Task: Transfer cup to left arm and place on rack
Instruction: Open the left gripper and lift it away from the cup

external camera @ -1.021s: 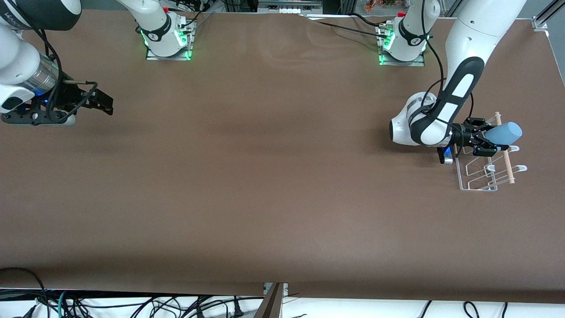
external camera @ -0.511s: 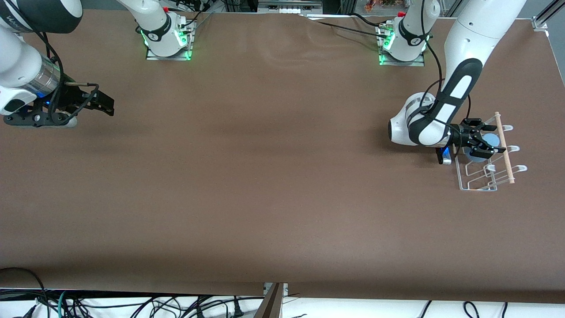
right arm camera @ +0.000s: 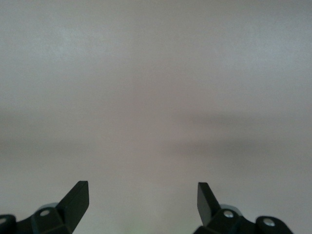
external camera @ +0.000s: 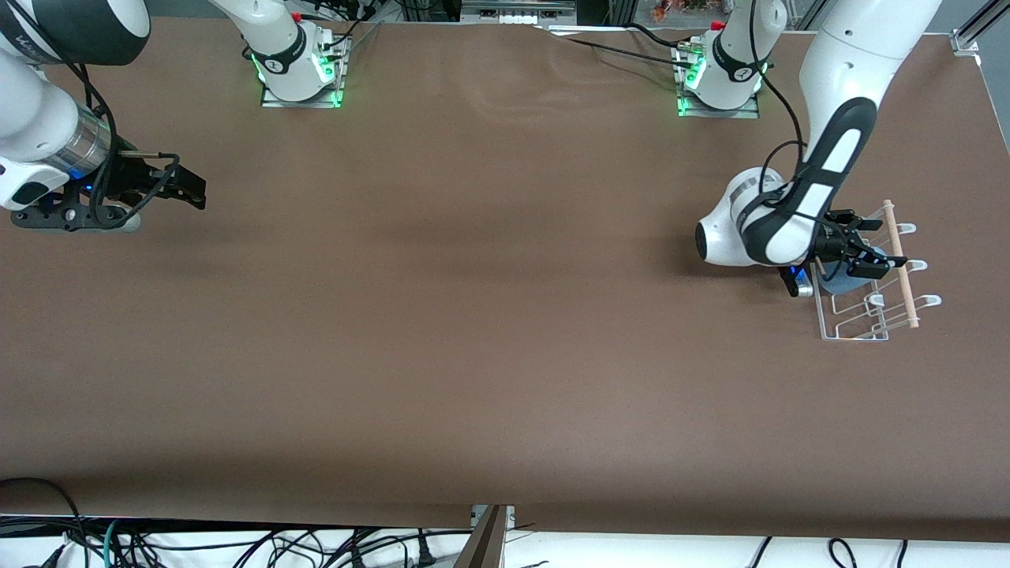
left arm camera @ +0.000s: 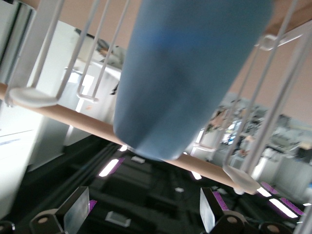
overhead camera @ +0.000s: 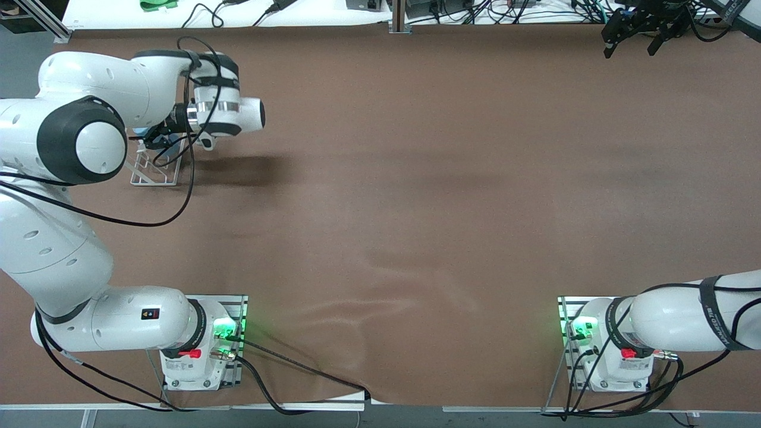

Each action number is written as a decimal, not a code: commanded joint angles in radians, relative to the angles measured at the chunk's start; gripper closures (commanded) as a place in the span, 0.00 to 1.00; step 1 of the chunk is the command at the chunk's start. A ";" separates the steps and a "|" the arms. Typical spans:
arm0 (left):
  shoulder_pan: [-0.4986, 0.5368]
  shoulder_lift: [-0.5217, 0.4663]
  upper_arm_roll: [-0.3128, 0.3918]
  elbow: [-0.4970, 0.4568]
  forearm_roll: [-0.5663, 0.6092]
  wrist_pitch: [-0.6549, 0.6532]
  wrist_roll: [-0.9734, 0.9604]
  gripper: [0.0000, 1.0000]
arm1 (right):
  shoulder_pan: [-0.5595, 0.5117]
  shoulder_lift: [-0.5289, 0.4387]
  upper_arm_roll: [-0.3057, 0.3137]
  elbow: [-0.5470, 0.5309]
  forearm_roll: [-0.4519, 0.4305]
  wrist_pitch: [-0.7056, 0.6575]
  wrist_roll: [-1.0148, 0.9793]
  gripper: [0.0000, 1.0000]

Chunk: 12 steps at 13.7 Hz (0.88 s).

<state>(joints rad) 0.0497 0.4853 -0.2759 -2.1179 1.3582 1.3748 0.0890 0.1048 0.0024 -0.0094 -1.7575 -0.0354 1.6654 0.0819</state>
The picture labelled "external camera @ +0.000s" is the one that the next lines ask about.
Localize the blue plastic cup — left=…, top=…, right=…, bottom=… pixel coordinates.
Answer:
left=821, top=248, right=886, bottom=298

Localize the orange background object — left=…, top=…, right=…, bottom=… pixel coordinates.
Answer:
left=651, top=0, right=713, bottom=21

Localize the white power strip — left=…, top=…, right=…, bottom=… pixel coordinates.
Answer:
left=462, top=0, right=578, bottom=25

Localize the white wire cup rack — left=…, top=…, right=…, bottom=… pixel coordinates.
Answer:
left=807, top=200, right=945, bottom=342

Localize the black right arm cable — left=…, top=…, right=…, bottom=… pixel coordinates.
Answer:
left=12, top=0, right=181, bottom=231

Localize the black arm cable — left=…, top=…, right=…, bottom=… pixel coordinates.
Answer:
left=745, top=0, right=862, bottom=237
left=12, top=0, right=181, bottom=231

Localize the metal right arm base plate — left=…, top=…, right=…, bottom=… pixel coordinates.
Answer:
left=260, top=30, right=346, bottom=110

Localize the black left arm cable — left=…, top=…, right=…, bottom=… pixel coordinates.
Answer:
left=745, top=0, right=862, bottom=237

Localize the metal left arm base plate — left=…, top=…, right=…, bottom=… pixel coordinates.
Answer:
left=676, top=39, right=761, bottom=120

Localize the aluminium frame profile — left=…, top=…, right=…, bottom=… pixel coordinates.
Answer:
left=950, top=0, right=1010, bottom=57

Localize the black cable on table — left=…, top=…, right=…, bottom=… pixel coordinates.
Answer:
left=562, top=36, right=689, bottom=70
left=627, top=22, right=686, bottom=53

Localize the thick black floor cable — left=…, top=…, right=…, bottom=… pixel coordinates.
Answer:
left=0, top=476, right=89, bottom=568

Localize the metal table bracket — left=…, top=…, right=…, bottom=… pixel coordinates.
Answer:
left=471, top=504, right=516, bottom=531

